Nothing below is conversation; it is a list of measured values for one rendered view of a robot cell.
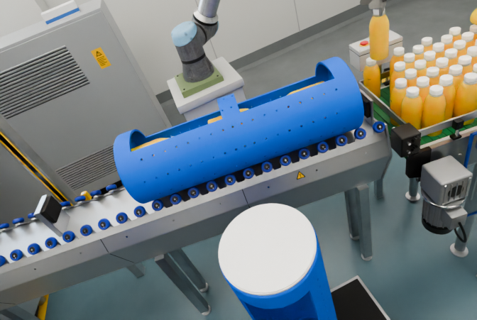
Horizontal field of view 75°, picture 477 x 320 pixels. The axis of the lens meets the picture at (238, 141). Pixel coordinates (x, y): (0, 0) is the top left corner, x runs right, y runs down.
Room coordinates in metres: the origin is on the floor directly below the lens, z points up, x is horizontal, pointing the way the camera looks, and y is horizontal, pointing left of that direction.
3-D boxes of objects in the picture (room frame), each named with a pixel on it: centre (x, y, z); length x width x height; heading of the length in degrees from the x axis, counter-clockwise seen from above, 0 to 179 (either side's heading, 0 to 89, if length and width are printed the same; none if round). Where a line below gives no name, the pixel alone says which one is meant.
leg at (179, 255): (1.07, 0.53, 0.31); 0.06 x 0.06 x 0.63; 87
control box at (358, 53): (1.23, -0.74, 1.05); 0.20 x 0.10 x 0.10; 87
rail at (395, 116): (0.95, -0.60, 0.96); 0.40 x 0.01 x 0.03; 177
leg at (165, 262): (0.93, 0.53, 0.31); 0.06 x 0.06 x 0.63; 87
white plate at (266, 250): (0.51, 0.03, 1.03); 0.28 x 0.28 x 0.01
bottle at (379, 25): (1.04, -0.64, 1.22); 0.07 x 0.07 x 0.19
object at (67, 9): (2.57, 0.85, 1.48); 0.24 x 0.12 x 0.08; 105
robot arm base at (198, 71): (1.40, 0.06, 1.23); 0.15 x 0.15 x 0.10
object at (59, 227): (1.01, 0.81, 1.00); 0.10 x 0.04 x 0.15; 177
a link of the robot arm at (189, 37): (1.41, 0.05, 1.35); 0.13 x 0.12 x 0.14; 142
